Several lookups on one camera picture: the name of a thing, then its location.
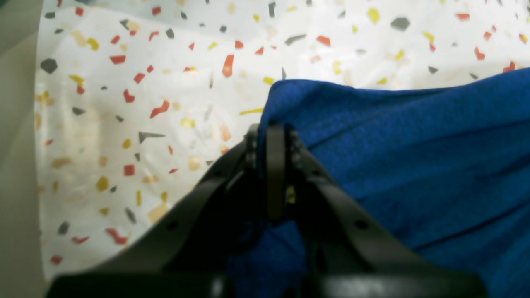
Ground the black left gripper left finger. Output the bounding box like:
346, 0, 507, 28
46, 124, 261, 298

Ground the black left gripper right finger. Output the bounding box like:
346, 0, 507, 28
265, 124, 488, 298

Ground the dark blue t-shirt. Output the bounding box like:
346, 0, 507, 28
226, 68, 530, 298

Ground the terrazzo patterned tablecloth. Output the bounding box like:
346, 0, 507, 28
34, 0, 530, 282

